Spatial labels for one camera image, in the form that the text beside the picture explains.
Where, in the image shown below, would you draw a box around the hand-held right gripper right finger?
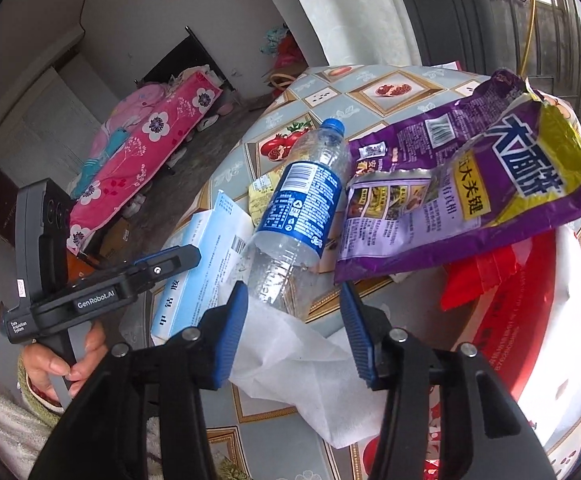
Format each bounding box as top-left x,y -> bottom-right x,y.
339,280 -> 556,480

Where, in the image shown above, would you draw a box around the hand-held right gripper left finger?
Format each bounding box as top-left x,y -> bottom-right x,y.
28,280 -> 249,480

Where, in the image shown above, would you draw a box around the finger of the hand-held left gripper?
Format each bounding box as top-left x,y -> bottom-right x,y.
120,246 -> 202,293
75,251 -> 136,273

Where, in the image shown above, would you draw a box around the light blue medicine box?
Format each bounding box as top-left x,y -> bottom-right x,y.
150,190 -> 254,343

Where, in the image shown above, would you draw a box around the white paper tissue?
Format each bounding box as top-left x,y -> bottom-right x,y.
218,280 -> 386,448

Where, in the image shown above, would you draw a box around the yellow snack packet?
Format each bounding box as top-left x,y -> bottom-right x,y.
248,172 -> 284,228

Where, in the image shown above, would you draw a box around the clear plastic water bottle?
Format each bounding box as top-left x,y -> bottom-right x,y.
245,117 -> 351,321

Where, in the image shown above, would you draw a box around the purple snack bag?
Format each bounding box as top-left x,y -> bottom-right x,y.
335,69 -> 581,283

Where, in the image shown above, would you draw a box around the person's left forearm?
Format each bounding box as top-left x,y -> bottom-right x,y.
0,355 -> 66,480

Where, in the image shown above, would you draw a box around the person's left hand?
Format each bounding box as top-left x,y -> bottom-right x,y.
23,320 -> 108,413

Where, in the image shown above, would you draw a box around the orange box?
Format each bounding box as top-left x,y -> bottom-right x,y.
68,255 -> 101,283

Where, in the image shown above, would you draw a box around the cardboard box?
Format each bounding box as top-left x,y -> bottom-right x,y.
100,220 -> 131,256

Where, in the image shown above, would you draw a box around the teal cloth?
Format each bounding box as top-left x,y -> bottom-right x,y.
70,127 -> 126,198

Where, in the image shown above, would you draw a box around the pink floral blanket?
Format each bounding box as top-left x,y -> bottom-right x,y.
68,72 -> 224,256

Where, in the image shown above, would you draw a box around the light pink quilt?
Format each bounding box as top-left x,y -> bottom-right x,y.
90,85 -> 166,161

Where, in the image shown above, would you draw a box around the white slippers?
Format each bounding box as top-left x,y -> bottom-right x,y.
198,102 -> 236,133

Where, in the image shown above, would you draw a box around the white red printed plastic bag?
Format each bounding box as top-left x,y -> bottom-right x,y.
361,210 -> 581,480

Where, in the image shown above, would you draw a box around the wicker basket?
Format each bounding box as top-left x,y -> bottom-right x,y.
269,72 -> 297,96

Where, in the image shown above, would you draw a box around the colourful clothes pile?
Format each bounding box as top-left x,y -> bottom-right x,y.
260,25 -> 306,68

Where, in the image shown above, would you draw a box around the white curtain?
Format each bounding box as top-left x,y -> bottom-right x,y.
275,0 -> 421,68

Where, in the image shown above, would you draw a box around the metal window railing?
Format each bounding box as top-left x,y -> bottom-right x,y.
531,0 -> 581,176

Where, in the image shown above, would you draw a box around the dark wooden bed frame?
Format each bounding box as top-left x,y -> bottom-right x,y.
135,25 -> 236,106

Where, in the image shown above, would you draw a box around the yellow broom handle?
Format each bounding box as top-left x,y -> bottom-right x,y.
521,0 -> 539,78

